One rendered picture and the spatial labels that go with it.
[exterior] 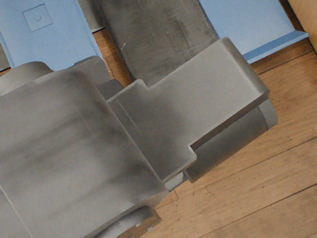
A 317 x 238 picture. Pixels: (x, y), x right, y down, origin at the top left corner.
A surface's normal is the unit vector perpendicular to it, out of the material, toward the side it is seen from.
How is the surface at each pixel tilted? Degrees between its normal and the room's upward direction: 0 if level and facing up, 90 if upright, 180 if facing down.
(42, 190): 17
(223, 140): 48
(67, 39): 1
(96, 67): 31
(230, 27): 0
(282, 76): 0
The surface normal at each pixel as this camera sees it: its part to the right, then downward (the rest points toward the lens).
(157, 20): -0.03, -0.25
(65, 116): 0.26, -0.43
